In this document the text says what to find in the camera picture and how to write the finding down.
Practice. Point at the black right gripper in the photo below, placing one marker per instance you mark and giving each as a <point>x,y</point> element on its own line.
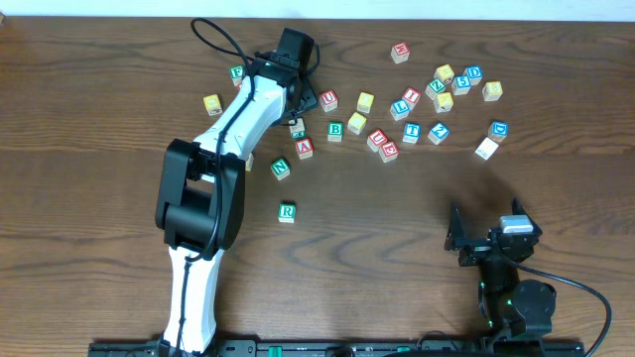
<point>482,249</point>

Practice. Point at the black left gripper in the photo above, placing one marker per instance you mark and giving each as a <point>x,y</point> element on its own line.
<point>308,99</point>

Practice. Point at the green B block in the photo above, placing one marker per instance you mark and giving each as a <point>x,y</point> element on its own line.
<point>335,131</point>

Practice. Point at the green R block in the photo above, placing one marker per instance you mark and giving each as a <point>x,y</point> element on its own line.
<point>287,213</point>

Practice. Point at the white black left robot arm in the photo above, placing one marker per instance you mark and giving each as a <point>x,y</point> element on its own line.
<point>200,204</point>

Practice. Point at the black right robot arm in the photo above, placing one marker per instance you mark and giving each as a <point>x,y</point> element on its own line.
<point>517,309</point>

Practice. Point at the green F block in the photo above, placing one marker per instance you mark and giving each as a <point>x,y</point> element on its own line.
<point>237,74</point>

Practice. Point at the red U block upper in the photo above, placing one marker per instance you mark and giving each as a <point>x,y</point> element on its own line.
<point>328,101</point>

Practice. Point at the red u block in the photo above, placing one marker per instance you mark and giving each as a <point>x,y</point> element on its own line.
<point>328,101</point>
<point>376,139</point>

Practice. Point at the plain green-edged block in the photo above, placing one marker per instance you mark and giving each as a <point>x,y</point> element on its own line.
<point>298,131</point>

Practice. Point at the plain wooden block right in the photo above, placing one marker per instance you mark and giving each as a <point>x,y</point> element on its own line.
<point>486,149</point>

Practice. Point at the red A block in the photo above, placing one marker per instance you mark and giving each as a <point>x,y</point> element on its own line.
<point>305,148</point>

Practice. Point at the yellow block far left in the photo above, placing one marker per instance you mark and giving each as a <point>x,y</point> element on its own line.
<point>212,105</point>

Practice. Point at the yellow block centre upper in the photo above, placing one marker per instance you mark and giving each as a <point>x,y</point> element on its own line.
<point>364,102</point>

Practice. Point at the yellow block centre lower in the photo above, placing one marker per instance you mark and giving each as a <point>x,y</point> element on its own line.
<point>356,123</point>

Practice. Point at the blue D block lower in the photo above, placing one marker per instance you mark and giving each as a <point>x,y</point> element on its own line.
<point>498,131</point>

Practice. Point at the blue d block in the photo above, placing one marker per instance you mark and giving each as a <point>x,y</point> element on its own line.
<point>498,131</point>
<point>474,74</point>

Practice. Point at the blue 2 block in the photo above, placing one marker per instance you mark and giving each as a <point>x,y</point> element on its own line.
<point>438,133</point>

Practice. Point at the monkey picture wooden block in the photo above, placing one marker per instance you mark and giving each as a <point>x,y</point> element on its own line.
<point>249,163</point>

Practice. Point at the green N block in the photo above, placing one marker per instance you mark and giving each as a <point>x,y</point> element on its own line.
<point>281,169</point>

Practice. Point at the red block far top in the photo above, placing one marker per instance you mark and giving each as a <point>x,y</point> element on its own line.
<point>400,52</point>

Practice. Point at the red U block lower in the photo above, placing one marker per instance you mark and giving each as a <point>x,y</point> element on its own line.
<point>376,139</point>

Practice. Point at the blue T block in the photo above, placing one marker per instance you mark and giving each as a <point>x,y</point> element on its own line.
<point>412,133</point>

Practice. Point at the red E block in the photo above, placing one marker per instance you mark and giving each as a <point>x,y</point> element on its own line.
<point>389,151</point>

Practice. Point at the blue L block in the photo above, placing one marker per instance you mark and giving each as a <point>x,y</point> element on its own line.
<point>399,109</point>

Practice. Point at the yellow hammer block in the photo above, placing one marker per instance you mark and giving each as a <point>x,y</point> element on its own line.
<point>443,102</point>

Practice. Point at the red I block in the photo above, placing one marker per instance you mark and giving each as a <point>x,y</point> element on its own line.
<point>412,96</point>

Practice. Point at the yellow 8 block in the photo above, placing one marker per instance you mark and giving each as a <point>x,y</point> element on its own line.
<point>492,91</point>

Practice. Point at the blue 5 block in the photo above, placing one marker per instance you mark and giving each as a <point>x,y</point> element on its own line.
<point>460,85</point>

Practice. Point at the green Z block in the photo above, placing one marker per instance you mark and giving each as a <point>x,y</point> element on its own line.
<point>434,88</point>

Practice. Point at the blue D block upper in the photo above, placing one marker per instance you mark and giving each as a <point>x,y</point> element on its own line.
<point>474,74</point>

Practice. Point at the yellow block top right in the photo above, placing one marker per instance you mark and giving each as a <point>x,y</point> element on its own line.
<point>444,73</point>

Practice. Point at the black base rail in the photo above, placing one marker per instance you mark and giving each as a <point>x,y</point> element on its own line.
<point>434,346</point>

